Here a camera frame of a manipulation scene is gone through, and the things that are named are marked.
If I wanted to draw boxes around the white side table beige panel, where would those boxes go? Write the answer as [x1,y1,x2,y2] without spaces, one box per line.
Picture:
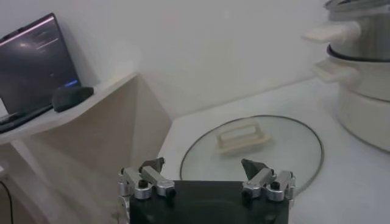
[0,72,173,224]

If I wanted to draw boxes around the black floor cable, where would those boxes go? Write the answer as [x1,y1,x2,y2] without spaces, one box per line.
[0,181,15,224]

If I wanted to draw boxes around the black computer mouse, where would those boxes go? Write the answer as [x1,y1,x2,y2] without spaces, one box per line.
[51,85,94,113]

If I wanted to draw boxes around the round glass pot lid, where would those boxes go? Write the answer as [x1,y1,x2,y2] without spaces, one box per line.
[179,114,325,195]

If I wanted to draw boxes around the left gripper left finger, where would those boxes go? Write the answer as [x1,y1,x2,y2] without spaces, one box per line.
[118,156,177,200]

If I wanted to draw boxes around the black laptop with text screen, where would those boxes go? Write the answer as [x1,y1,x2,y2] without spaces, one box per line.
[0,12,82,135]

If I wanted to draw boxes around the cream electric cooking pot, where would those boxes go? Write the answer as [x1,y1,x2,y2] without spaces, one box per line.
[312,45,390,153]

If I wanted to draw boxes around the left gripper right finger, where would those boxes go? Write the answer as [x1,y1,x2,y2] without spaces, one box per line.
[240,158,296,202]

